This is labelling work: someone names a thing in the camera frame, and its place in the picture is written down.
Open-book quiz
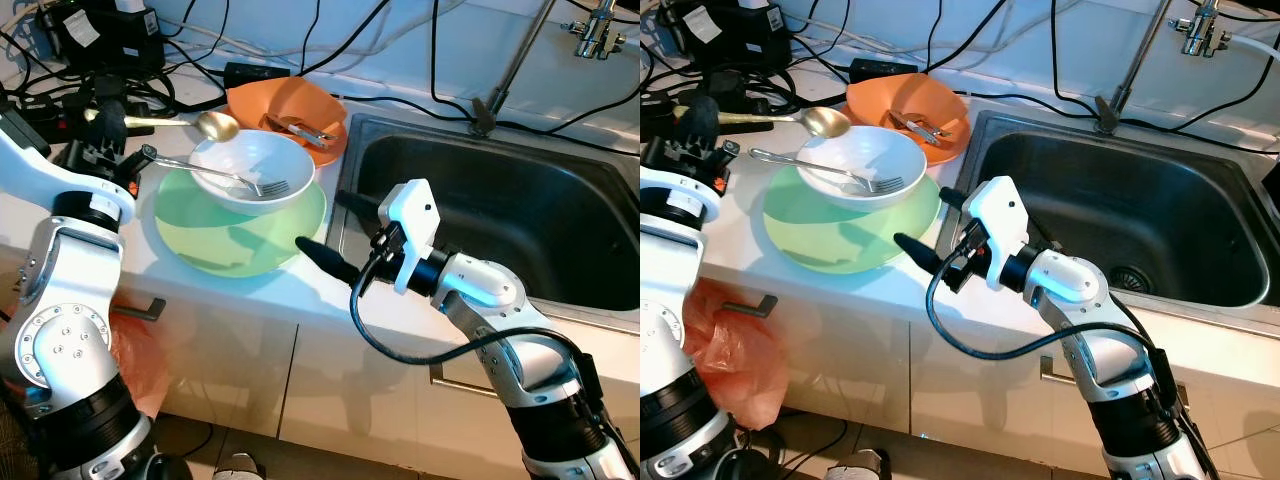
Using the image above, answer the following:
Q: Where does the metal faucet pipe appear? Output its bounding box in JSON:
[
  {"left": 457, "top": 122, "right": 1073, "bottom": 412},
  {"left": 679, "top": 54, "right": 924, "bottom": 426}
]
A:
[
  {"left": 470, "top": 0, "right": 557, "bottom": 137},
  {"left": 1095, "top": 0, "right": 1173, "bottom": 135}
]

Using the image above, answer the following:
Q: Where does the chrome water valve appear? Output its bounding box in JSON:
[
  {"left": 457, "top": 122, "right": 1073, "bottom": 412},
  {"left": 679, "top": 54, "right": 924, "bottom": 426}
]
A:
[
  {"left": 563, "top": 0, "right": 628, "bottom": 59},
  {"left": 1170, "top": 0, "right": 1243, "bottom": 57}
]

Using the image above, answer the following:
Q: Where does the black adapter brick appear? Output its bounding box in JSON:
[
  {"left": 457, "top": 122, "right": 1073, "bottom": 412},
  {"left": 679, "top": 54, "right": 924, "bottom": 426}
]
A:
[
  {"left": 850, "top": 58, "right": 919, "bottom": 84},
  {"left": 223, "top": 62, "right": 292, "bottom": 91}
]

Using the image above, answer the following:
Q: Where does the dark cabinet handle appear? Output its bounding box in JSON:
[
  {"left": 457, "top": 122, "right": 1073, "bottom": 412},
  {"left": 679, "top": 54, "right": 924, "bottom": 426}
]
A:
[
  {"left": 722, "top": 292, "right": 780, "bottom": 320},
  {"left": 113, "top": 296, "right": 167, "bottom": 323}
]

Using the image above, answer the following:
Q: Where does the cream kitchen cabinet door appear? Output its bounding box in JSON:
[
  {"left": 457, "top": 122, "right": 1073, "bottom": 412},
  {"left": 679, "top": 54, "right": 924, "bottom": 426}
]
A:
[
  {"left": 150, "top": 300, "right": 299, "bottom": 441},
  {"left": 770, "top": 300, "right": 916, "bottom": 451}
]

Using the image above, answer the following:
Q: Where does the stainless steel sink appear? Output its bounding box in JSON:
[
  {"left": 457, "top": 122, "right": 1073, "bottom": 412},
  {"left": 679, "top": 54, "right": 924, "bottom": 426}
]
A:
[
  {"left": 325, "top": 110, "right": 641, "bottom": 336},
  {"left": 940, "top": 108, "right": 1280, "bottom": 331}
]

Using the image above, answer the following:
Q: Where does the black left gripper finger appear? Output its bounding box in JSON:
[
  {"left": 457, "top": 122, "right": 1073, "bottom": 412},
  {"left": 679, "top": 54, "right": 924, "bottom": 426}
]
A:
[
  {"left": 690, "top": 95, "right": 723, "bottom": 151},
  {"left": 92, "top": 98, "right": 127, "bottom": 151}
]

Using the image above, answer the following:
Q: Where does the cream kitchen drawer front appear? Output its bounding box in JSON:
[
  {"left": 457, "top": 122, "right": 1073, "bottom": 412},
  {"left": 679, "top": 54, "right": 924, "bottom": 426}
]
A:
[
  {"left": 280, "top": 320, "right": 641, "bottom": 476},
  {"left": 905, "top": 320, "right": 1280, "bottom": 471}
]

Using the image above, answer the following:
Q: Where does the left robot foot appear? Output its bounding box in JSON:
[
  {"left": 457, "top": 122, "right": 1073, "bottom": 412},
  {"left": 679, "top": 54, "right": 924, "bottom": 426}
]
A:
[
  {"left": 825, "top": 448, "right": 893, "bottom": 480},
  {"left": 213, "top": 452, "right": 267, "bottom": 480}
]

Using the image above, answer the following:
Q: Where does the orange plastic plate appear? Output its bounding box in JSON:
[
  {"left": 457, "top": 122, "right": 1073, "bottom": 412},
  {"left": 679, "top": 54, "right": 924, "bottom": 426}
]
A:
[
  {"left": 300, "top": 135, "right": 349, "bottom": 169},
  {"left": 925, "top": 130, "right": 971, "bottom": 166}
]

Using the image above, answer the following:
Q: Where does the orange plastic bowl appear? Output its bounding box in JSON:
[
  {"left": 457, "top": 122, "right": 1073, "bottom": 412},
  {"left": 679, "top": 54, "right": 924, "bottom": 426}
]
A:
[
  {"left": 845, "top": 72, "right": 971, "bottom": 151},
  {"left": 225, "top": 75, "right": 349, "bottom": 153}
]

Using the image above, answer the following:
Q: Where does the light green plate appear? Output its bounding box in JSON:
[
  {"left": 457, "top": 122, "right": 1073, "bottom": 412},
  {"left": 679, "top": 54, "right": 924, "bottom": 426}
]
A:
[
  {"left": 762, "top": 168, "right": 942, "bottom": 275},
  {"left": 153, "top": 165, "right": 329, "bottom": 280}
]

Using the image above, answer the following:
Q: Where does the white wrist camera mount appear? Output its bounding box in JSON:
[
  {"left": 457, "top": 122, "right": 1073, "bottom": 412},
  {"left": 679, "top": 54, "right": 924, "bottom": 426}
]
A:
[
  {"left": 0, "top": 105, "right": 136, "bottom": 226},
  {"left": 640, "top": 165, "right": 723, "bottom": 223},
  {"left": 960, "top": 177, "right": 1033, "bottom": 291},
  {"left": 378, "top": 180, "right": 441, "bottom": 296}
]

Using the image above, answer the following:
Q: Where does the black power supply box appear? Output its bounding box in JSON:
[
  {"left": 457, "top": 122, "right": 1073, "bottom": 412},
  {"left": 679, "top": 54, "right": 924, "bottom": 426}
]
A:
[
  {"left": 660, "top": 0, "right": 776, "bottom": 73},
  {"left": 40, "top": 0, "right": 166, "bottom": 79}
]

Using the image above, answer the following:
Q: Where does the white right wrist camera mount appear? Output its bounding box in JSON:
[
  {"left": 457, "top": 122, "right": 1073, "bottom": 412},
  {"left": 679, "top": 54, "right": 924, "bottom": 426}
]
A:
[
  {"left": 960, "top": 177, "right": 1033, "bottom": 291},
  {"left": 378, "top": 180, "right": 441, "bottom": 296}
]

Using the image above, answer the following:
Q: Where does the white water hose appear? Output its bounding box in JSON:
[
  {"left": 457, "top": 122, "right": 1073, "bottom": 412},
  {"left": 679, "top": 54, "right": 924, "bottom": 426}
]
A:
[{"left": 1228, "top": 30, "right": 1280, "bottom": 63}]

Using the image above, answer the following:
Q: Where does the gold metal spoon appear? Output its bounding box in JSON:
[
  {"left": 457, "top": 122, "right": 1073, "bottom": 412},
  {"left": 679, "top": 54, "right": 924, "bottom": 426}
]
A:
[
  {"left": 83, "top": 108, "right": 242, "bottom": 143},
  {"left": 672, "top": 104, "right": 853, "bottom": 139}
]

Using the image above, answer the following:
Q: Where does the silver brown kitchen utensil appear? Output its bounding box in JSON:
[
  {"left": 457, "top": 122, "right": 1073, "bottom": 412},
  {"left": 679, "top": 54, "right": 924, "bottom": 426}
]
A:
[
  {"left": 262, "top": 113, "right": 339, "bottom": 150},
  {"left": 888, "top": 110, "right": 953, "bottom": 146}
]

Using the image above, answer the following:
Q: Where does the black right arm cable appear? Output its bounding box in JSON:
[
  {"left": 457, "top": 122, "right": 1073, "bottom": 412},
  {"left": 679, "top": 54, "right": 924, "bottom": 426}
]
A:
[
  {"left": 925, "top": 255, "right": 1166, "bottom": 366},
  {"left": 348, "top": 232, "right": 601, "bottom": 401}
]

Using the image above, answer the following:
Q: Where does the white ceramic bowl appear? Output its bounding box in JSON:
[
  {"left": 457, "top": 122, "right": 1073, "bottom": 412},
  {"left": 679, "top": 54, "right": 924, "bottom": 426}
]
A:
[
  {"left": 188, "top": 128, "right": 317, "bottom": 217},
  {"left": 795, "top": 125, "right": 929, "bottom": 212}
]

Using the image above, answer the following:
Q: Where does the black power strip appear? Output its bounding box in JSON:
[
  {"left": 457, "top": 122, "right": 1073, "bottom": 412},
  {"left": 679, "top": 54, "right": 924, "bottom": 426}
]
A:
[{"left": 0, "top": 95, "right": 96, "bottom": 136}]

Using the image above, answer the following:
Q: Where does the silver metal fork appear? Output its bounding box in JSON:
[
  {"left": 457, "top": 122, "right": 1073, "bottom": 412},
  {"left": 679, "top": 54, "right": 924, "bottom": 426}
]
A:
[
  {"left": 750, "top": 148, "right": 906, "bottom": 195},
  {"left": 140, "top": 145, "right": 291, "bottom": 199}
]

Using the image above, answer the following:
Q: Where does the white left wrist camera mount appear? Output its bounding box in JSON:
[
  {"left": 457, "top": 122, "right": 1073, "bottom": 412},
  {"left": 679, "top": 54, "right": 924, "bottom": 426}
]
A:
[
  {"left": 640, "top": 165, "right": 723, "bottom": 223},
  {"left": 0, "top": 105, "right": 136, "bottom": 226}
]

